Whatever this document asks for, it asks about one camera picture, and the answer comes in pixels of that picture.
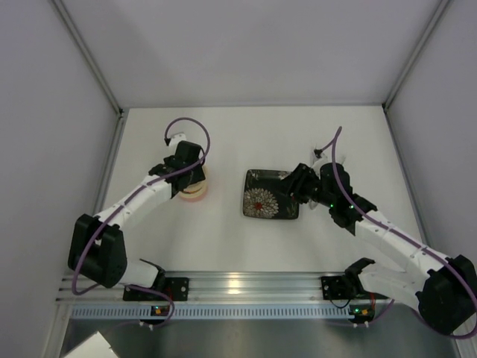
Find right small circuit board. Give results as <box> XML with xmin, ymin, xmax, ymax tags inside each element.
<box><xmin>349</xmin><ymin>306</ymin><xmax>375</xmax><ymax>325</ymax></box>

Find cream round lunch box lid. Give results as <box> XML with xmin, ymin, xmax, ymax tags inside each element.
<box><xmin>183</xmin><ymin>166</ymin><xmax>208</xmax><ymax>192</ymax></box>

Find black floral rectangular plate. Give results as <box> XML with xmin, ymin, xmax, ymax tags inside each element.
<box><xmin>242</xmin><ymin>169</ymin><xmax>300</xmax><ymax>220</ymax></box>

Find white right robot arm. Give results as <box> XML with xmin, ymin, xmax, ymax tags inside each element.
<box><xmin>279</xmin><ymin>163</ymin><xmax>476</xmax><ymax>336</ymax></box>

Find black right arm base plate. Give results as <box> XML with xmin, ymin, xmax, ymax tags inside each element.
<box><xmin>320</xmin><ymin>275</ymin><xmax>387</xmax><ymax>301</ymax></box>

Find aluminium mounting rail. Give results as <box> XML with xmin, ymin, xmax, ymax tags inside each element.
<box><xmin>55</xmin><ymin>271</ymin><xmax>463</xmax><ymax>303</ymax></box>

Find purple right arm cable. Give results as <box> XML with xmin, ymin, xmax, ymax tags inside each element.
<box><xmin>316</xmin><ymin>126</ymin><xmax>477</xmax><ymax>339</ymax></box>

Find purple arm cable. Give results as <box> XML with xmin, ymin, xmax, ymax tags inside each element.
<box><xmin>71</xmin><ymin>116</ymin><xmax>212</xmax><ymax>296</ymax></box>
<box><xmin>316</xmin><ymin>126</ymin><xmax>477</xmax><ymax>339</ymax></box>

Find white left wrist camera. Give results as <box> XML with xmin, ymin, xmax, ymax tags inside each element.
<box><xmin>165</xmin><ymin>132</ymin><xmax>186</xmax><ymax>148</ymax></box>

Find grey slotted cable duct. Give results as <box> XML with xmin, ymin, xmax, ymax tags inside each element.
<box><xmin>70</xmin><ymin>304</ymin><xmax>351</xmax><ymax>320</ymax></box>

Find small circuit board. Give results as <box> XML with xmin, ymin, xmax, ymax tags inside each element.
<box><xmin>151</xmin><ymin>305</ymin><xmax>171</xmax><ymax>317</ymax></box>
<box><xmin>349</xmin><ymin>306</ymin><xmax>375</xmax><ymax>325</ymax></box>

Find stainless steel tongs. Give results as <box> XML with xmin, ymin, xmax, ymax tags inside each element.
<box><xmin>309</xmin><ymin>142</ymin><xmax>346</xmax><ymax>210</ymax></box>

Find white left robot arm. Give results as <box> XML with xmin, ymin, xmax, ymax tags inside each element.
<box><xmin>68</xmin><ymin>140</ymin><xmax>206</xmax><ymax>295</ymax></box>

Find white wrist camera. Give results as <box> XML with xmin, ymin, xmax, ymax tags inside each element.
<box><xmin>165</xmin><ymin>132</ymin><xmax>186</xmax><ymax>148</ymax></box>
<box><xmin>311</xmin><ymin>149</ymin><xmax>328</xmax><ymax>177</ymax></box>

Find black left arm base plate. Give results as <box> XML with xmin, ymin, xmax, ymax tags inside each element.
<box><xmin>122</xmin><ymin>276</ymin><xmax>190</xmax><ymax>302</ymax></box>

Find white box corner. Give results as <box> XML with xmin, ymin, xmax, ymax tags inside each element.
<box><xmin>65</xmin><ymin>331</ymin><xmax>119</xmax><ymax>358</ymax></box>

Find cream round lunch bowl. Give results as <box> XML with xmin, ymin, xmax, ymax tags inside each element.
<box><xmin>179</xmin><ymin>187</ymin><xmax>207</xmax><ymax>202</ymax></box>

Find left aluminium frame post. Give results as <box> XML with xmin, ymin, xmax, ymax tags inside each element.
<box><xmin>49</xmin><ymin>0</ymin><xmax>124</xmax><ymax>117</ymax></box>

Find left small circuit board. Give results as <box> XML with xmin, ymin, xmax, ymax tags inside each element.
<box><xmin>151</xmin><ymin>305</ymin><xmax>171</xmax><ymax>317</ymax></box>

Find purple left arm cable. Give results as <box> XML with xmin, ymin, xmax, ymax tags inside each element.
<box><xmin>71</xmin><ymin>116</ymin><xmax>212</xmax><ymax>296</ymax></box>

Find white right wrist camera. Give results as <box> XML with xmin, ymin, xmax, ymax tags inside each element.
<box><xmin>311</xmin><ymin>149</ymin><xmax>328</xmax><ymax>177</ymax></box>

